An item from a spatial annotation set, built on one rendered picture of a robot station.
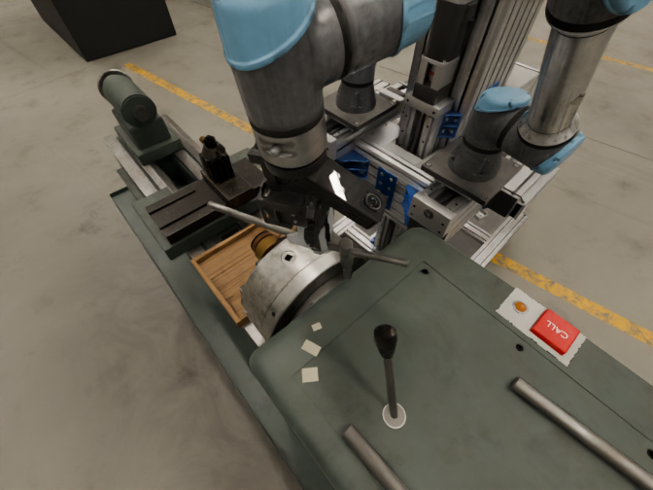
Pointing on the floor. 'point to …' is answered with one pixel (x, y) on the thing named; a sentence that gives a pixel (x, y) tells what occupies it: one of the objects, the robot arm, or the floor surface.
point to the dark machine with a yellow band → (106, 23)
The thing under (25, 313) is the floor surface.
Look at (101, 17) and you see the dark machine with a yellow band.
